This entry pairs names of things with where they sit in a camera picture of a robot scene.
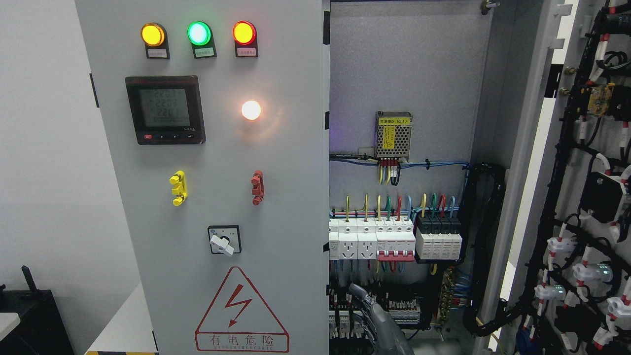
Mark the relay terminal row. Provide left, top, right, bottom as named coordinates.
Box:
left=326, top=285, right=421, bottom=339

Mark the black cable conduit right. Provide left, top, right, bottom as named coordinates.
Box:
left=462, top=163, right=508, bottom=337

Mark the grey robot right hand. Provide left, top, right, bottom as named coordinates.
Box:
left=349, top=284, right=414, bottom=355

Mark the red terminal post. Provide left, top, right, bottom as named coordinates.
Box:
left=250, top=170, right=265, bottom=205

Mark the white socket and breaker row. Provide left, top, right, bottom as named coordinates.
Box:
left=329, top=216, right=416, bottom=261

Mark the metal mesh power supply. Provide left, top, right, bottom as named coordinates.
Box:
left=374, top=111, right=413, bottom=160

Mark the grey cabinet door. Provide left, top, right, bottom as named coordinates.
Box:
left=465, top=0, right=630, bottom=355
left=76, top=0, right=328, bottom=355

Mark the red high voltage warning sign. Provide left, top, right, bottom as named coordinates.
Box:
left=195, top=266, right=290, bottom=353

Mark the white glowing indicator lamp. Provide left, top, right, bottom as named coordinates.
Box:
left=241, top=100, right=262, bottom=120

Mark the black box at left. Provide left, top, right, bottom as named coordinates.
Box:
left=0, top=265, right=74, bottom=355

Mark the black digital power meter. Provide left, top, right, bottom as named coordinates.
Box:
left=125, top=75, right=206, bottom=144

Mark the green indicator lamp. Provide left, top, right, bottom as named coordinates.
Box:
left=187, top=22, right=217, bottom=59

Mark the black surge protector module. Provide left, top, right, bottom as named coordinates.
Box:
left=414, top=214, right=463, bottom=263

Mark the red indicator lamp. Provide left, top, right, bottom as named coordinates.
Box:
left=232, top=21, right=258, bottom=58

